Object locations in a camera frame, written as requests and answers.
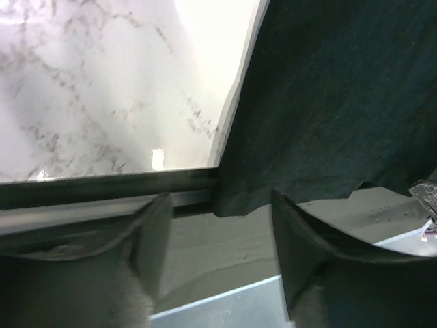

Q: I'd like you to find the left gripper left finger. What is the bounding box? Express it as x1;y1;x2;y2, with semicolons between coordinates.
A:
1;194;173;327

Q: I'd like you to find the black t-shirt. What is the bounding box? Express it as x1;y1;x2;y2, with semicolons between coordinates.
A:
212;1;436;217

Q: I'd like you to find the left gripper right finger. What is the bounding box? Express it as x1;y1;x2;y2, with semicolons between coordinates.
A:
270;191;436;327

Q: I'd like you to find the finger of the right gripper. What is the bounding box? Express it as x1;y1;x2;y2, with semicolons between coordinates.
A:
409;180;436;219

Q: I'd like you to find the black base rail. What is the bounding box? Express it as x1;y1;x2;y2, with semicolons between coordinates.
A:
0;167;437;315

